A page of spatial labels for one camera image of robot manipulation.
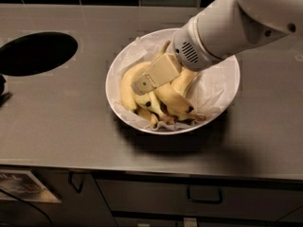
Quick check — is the white bowl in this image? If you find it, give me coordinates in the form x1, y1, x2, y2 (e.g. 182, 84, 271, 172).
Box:
105, 27, 241, 135

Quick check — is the small bottom banana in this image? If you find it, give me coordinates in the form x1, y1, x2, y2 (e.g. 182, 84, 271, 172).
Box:
136, 107, 158, 128

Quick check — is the white paper liner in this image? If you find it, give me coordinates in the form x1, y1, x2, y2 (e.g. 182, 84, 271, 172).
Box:
113, 28, 235, 131

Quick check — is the yellow banana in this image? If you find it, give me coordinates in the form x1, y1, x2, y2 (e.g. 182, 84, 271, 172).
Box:
120, 61, 151, 112
152, 41, 193, 114
134, 92, 175, 125
171, 69, 197, 96

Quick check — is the black drawer handle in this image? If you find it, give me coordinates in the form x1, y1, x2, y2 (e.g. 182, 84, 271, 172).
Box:
187, 185, 223, 204

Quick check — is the black object at left edge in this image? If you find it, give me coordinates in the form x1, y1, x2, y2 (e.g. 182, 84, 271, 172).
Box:
0, 75, 12, 107

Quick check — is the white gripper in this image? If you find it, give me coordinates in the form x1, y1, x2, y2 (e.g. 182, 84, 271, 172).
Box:
132, 15, 227, 95

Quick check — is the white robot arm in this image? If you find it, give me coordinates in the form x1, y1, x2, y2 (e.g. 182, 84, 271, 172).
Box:
132, 0, 303, 95

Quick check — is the paper sign on cabinet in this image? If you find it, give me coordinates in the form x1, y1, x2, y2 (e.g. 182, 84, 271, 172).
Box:
0, 169, 62, 203

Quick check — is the grey drawer front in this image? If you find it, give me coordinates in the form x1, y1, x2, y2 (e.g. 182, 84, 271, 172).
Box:
98, 179, 303, 220

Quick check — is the black cabinet door handle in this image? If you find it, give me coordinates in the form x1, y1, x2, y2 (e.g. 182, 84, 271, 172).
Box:
68, 172, 85, 194

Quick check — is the round black counter hole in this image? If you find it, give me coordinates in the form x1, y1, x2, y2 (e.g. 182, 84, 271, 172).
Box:
0, 32, 78, 77

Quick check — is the dark cabinet door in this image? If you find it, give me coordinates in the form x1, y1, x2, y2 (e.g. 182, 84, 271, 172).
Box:
34, 169, 116, 227

